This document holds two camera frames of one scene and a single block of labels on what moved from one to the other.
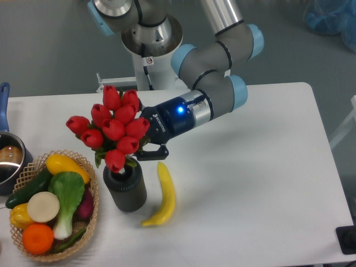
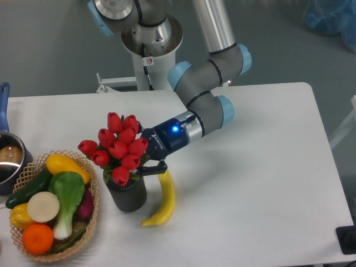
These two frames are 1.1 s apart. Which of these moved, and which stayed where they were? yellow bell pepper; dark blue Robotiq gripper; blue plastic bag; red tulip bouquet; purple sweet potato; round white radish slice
Moved: dark blue Robotiq gripper; red tulip bouquet
Stayed: blue plastic bag; round white radish slice; yellow bell pepper; purple sweet potato
